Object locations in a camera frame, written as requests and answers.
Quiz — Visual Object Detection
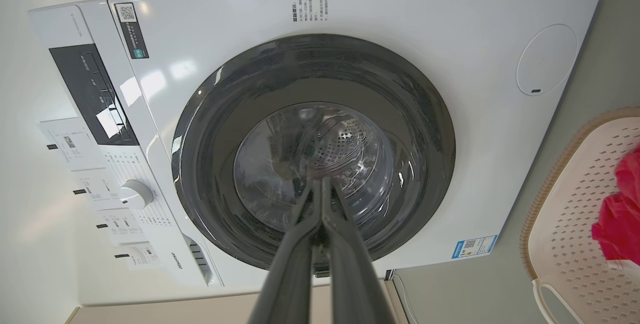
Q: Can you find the white paper note with tape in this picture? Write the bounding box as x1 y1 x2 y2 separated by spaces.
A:
115 241 168 271
96 208 148 246
74 168 123 211
39 118 103 171

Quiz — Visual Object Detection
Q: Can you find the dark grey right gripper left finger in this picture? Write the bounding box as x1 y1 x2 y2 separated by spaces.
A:
248 179 321 324

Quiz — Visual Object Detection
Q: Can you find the white front-load washing machine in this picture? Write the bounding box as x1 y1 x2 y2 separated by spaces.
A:
27 0 603 307

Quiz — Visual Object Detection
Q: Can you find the black washer control panel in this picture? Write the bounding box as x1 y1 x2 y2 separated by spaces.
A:
49 44 139 146

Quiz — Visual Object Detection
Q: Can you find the white washer control knob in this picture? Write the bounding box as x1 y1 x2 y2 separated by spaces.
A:
120 180 154 210

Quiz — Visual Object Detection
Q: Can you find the blue energy label sticker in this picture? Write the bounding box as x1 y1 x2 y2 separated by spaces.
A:
451 235 498 260

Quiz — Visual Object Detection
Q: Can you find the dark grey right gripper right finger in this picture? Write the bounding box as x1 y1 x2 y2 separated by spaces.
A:
322 177 396 324

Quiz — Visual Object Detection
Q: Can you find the round white filter cover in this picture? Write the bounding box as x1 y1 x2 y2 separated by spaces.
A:
516 24 578 97

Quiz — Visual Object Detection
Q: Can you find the red garment with white trim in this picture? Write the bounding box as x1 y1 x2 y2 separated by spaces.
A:
591 146 640 267

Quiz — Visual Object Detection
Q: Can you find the black QR code sticker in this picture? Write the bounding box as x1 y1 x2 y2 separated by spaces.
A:
115 3 150 60

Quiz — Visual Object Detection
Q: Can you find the round dark glass washer door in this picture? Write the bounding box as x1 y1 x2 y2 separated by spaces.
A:
171 34 457 271

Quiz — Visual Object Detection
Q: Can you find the beige perforated plastic laundry basket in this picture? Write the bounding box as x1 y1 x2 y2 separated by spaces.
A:
520 108 640 324

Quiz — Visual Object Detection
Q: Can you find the thin white cable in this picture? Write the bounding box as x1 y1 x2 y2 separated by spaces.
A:
392 274 418 324

